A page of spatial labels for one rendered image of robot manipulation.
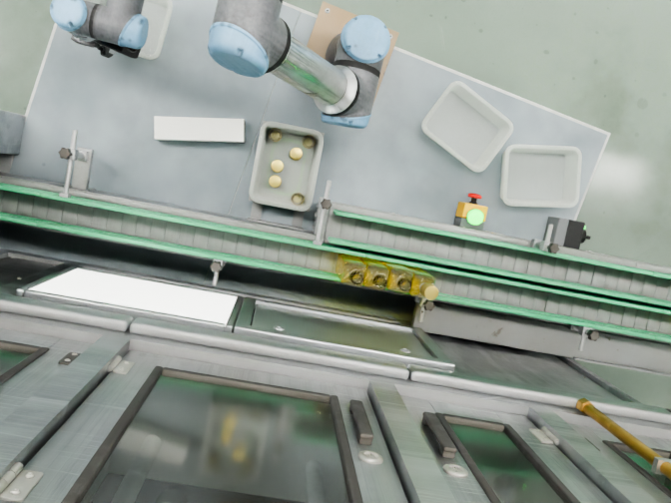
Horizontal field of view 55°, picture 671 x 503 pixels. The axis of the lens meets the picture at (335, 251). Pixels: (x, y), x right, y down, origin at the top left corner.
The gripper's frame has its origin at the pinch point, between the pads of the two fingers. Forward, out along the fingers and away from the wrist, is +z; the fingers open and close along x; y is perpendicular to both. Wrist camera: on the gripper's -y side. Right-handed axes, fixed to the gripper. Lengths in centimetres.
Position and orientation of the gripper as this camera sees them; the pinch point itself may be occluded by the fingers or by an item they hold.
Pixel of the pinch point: (118, 46)
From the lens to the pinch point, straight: 189.8
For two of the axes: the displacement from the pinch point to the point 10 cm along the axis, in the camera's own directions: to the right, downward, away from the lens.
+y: -9.5, -2.9, -1.0
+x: -2.9, 9.5, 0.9
